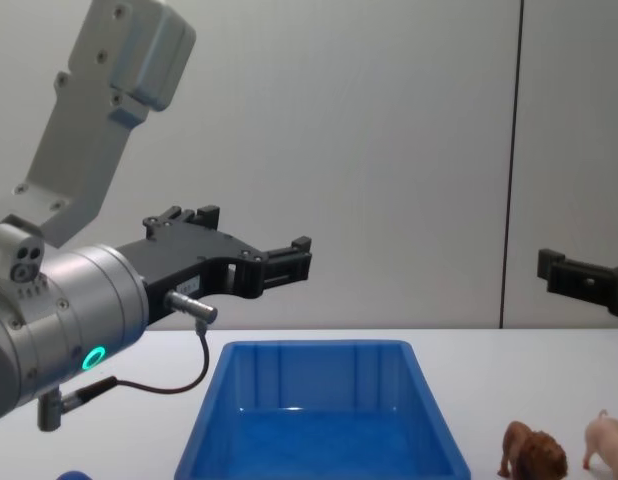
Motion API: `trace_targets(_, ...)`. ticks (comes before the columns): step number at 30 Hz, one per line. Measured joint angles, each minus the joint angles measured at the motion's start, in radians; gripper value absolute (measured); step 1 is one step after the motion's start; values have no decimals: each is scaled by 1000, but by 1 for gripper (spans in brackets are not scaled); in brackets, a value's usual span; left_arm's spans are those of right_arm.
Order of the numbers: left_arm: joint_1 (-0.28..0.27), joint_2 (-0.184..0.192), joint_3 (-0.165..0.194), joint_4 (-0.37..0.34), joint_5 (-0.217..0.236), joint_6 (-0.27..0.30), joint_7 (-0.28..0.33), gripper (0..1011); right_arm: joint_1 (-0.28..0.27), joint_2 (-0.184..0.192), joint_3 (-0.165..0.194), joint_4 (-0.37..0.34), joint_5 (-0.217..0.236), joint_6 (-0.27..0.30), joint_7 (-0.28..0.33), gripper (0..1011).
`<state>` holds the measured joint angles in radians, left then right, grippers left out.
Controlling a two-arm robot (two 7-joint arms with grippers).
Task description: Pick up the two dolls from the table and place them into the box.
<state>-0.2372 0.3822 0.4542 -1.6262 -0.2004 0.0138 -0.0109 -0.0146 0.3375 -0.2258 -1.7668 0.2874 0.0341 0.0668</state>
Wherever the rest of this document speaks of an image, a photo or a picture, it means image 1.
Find small blue round object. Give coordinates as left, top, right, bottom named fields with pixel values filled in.
left=55, top=454, right=93, bottom=480

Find thin dark cable, silver plugs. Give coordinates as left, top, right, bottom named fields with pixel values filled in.
left=37, top=290, right=220, bottom=432

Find blue plastic bin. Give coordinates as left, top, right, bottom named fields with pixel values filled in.
left=173, top=339, right=473, bottom=480

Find brown toy lion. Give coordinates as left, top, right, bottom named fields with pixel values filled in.
left=496, top=420, right=570, bottom=479

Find pink toy pig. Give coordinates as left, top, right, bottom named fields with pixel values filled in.
left=581, top=408, right=618, bottom=475

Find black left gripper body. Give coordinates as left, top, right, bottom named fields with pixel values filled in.
left=114, top=227, right=265, bottom=330

